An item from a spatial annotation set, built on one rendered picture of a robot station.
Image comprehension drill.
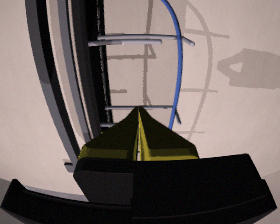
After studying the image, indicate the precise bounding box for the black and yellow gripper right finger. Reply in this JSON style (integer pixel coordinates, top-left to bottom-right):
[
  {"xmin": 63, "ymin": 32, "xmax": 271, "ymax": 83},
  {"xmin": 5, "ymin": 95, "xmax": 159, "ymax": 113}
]
[{"xmin": 139, "ymin": 106, "xmax": 199, "ymax": 161}]

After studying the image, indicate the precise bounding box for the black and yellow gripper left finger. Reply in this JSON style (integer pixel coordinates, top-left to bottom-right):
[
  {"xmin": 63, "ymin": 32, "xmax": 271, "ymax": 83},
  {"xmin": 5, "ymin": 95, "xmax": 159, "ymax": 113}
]
[{"xmin": 78, "ymin": 106, "xmax": 139, "ymax": 161}]

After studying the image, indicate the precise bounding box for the blue cable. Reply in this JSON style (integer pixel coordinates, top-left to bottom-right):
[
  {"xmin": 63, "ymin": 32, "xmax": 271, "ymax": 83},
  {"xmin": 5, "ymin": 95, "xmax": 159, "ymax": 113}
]
[{"xmin": 161, "ymin": 0, "xmax": 183, "ymax": 129}]

